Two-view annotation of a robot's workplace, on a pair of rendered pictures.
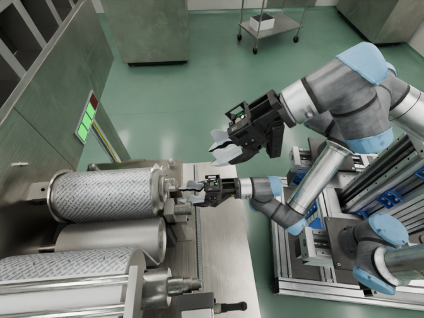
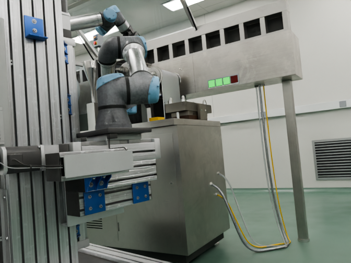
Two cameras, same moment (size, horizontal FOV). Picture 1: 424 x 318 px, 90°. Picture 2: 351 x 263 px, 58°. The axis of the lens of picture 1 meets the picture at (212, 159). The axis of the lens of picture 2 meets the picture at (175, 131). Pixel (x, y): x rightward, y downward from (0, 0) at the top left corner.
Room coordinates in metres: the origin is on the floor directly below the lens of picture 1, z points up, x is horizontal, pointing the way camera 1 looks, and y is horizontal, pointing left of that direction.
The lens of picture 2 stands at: (1.72, -1.60, 0.72)
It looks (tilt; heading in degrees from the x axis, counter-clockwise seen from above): 3 degrees up; 126
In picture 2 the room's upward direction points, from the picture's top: 5 degrees counter-clockwise
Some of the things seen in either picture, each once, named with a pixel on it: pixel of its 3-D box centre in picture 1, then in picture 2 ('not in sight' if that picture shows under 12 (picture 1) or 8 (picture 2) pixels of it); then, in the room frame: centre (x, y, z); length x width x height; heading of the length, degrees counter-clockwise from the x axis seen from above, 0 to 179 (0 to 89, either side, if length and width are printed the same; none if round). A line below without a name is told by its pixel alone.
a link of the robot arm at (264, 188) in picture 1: (264, 187); not in sight; (0.36, -0.19, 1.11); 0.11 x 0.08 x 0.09; 94
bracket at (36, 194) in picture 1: (42, 190); not in sight; (0.25, 0.45, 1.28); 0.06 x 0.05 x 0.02; 95
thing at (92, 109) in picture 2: not in sight; (93, 102); (-0.45, 0.20, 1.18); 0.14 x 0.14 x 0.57
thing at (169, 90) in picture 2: not in sight; (171, 96); (0.33, 0.28, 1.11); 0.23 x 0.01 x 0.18; 95
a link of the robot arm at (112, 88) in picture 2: not in sight; (112, 91); (0.73, -0.68, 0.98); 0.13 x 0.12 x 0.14; 49
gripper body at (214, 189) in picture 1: (221, 188); not in sight; (0.34, -0.03, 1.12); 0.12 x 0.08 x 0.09; 94
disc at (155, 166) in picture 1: (156, 188); (153, 76); (0.28, 0.16, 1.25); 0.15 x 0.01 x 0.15; 5
